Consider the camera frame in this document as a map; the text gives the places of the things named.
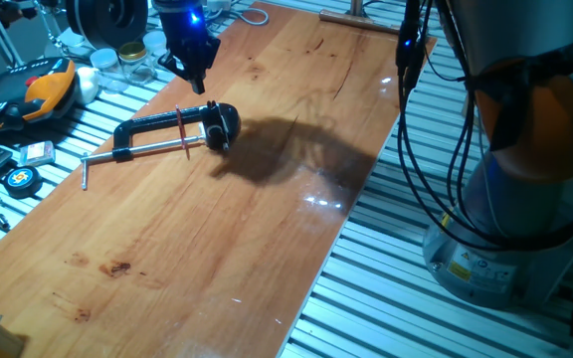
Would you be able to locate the black cable bundle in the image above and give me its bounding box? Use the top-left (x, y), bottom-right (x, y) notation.
top-left (394, 0), bottom-right (573, 253)

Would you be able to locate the small matchbox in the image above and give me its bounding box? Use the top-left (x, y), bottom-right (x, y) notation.
top-left (18, 140), bottom-right (57, 168)

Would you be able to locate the red black striped pencil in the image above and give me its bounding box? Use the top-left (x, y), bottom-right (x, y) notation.
top-left (174, 103), bottom-right (192, 161)

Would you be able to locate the black metal C-clamp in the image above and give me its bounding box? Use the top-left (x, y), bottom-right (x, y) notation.
top-left (80, 100), bottom-right (242, 192)

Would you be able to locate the black filament spool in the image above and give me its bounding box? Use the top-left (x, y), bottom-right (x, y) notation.
top-left (65, 0), bottom-right (149, 51)

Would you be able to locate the black round tape measure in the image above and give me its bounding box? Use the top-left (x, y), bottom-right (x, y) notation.
top-left (2, 165), bottom-right (44, 200)

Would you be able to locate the clear jar white lid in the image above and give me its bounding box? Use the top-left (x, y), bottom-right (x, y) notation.
top-left (141, 30), bottom-right (169, 59)
top-left (90, 48), bottom-right (121, 93)

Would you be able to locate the glass jar gold lid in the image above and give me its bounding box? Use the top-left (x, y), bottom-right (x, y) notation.
top-left (117, 41), bottom-right (158, 86)

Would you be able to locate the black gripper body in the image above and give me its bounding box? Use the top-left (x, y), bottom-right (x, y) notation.
top-left (154, 0), bottom-right (222, 67)

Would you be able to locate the person's bare hand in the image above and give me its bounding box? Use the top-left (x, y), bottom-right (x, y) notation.
top-left (0, 0), bottom-right (26, 26)

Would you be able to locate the white cable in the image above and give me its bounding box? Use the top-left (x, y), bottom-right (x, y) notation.
top-left (226, 4), bottom-right (271, 27)

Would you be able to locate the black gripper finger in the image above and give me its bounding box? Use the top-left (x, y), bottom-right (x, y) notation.
top-left (157, 48), bottom-right (197, 91)
top-left (186, 58), bottom-right (217, 95)

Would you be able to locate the varnished wooden board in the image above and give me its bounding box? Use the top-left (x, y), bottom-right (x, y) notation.
top-left (0, 1), bottom-right (438, 358)

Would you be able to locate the white rounded figurine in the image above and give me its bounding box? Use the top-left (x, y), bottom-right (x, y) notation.
top-left (74, 66), bottom-right (100, 106)

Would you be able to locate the orange black teach pendant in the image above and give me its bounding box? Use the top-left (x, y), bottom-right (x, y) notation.
top-left (0, 56), bottom-right (79, 134)

